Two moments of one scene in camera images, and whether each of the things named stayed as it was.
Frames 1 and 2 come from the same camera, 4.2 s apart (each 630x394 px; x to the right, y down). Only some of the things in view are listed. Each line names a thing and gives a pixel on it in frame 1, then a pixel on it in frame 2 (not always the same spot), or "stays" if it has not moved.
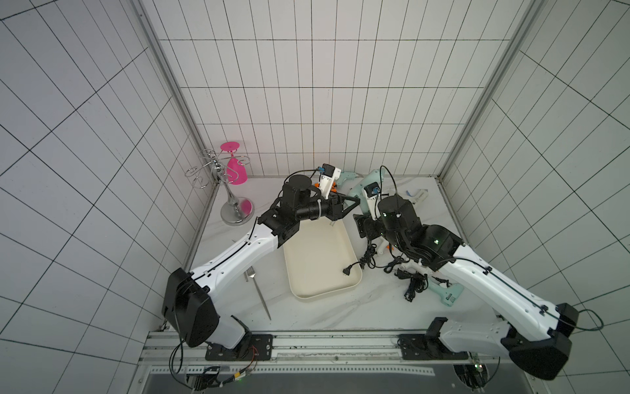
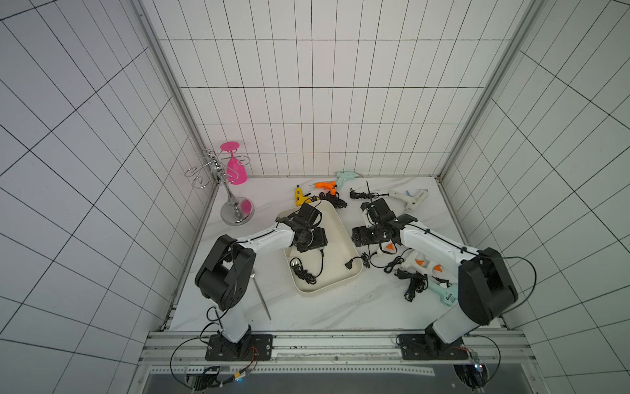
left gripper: (335, 204) to (321, 240)
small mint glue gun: (344, 175) stays
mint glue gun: (449, 292) stays
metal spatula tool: (251, 273) stays
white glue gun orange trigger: (327, 180) to (389, 247)
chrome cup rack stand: (212, 171) stays
